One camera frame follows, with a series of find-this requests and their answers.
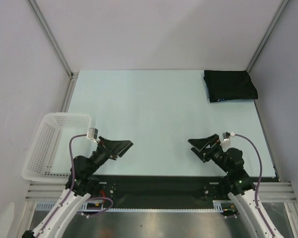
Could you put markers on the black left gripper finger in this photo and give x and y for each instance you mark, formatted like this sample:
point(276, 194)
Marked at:
point(116, 145)
point(121, 153)

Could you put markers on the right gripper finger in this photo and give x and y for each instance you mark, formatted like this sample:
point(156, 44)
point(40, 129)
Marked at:
point(203, 143)
point(199, 154)

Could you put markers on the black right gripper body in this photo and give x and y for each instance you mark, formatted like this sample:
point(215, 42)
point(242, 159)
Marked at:
point(209, 149)

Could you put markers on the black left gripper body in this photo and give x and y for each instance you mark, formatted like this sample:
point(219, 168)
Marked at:
point(99, 157)

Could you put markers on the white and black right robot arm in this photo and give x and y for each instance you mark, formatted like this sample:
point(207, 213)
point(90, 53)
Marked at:
point(243, 192)

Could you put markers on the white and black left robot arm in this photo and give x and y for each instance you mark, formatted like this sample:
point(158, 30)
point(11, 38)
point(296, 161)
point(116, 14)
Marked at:
point(82, 186)

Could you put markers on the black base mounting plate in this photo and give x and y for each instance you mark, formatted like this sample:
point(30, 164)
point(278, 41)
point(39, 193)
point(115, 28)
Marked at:
point(161, 188)

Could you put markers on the folded black t shirt with logo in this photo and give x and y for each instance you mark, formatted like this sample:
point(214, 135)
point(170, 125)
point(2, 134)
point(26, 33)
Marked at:
point(225, 93)

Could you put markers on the white plastic basket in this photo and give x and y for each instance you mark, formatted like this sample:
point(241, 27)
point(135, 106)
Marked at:
point(48, 159)

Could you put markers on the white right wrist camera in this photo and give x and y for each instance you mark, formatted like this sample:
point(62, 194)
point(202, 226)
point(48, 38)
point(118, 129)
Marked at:
point(227, 136)

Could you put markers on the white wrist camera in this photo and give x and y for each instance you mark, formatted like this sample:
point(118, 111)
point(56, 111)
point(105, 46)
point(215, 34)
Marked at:
point(92, 134)
point(227, 136)

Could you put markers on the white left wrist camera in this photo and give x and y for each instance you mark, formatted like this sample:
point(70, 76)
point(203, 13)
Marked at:
point(92, 134)

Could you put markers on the white slotted cable duct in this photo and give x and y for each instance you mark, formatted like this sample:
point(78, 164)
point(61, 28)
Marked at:
point(217, 206)

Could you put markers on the aluminium frame rail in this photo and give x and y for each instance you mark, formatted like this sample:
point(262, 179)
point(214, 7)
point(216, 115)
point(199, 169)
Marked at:
point(268, 192)

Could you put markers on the left vertical aluminium post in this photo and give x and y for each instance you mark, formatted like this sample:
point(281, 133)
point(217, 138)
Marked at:
point(40, 18)

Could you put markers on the vertical aluminium post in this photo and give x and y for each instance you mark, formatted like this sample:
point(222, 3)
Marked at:
point(272, 25)
point(40, 18)

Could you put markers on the right vertical aluminium post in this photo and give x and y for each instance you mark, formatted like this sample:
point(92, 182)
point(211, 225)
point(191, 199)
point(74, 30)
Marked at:
point(272, 25)

